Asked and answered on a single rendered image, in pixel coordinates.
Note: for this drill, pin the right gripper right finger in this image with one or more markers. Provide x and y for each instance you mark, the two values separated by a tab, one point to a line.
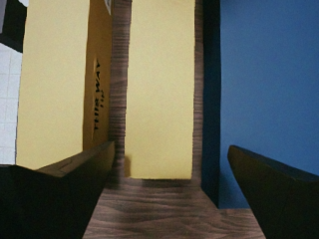
284	199

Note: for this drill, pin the yellow cardboard carton side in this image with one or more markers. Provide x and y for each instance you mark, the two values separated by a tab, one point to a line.
64	94
159	116

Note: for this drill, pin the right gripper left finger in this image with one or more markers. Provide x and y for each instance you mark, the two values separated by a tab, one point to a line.
59	202

